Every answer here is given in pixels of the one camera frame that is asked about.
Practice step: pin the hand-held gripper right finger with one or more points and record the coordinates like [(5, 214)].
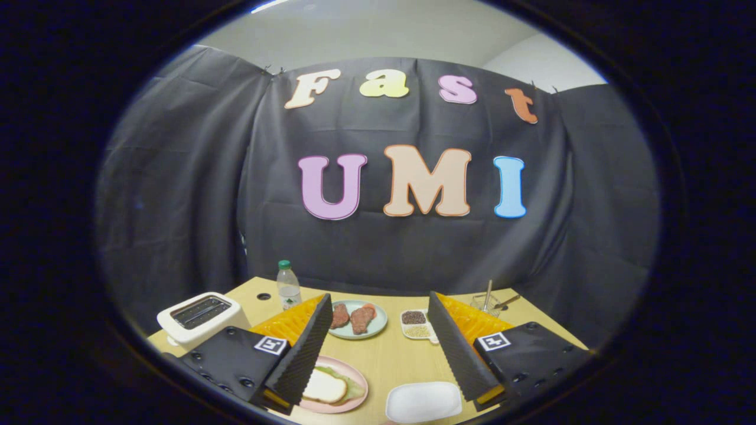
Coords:
[(458, 354)]

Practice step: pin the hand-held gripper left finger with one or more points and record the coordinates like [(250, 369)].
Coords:
[(301, 354)]

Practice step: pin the white bread slice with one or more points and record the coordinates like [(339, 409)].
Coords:
[(325, 388)]

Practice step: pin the green lettuce leaf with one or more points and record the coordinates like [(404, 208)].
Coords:
[(356, 390)]

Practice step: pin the white divided seasoning dish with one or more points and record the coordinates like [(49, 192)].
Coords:
[(416, 332)]

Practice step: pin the brown meat patty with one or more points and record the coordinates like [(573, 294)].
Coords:
[(360, 321), (339, 316)]

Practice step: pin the clear glass cup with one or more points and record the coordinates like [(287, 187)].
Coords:
[(479, 304)]

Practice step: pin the pink plate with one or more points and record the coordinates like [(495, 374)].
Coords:
[(331, 408)]

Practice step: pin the clear plastic water bottle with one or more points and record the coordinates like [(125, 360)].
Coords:
[(289, 292)]

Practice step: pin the metal spoon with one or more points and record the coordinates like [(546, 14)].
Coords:
[(488, 295)]

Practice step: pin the light blue plate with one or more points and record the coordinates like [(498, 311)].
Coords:
[(378, 328)]

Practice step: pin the orange carrot slice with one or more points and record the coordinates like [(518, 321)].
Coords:
[(370, 308)]

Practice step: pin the white toaster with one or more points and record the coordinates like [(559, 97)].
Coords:
[(177, 334)]

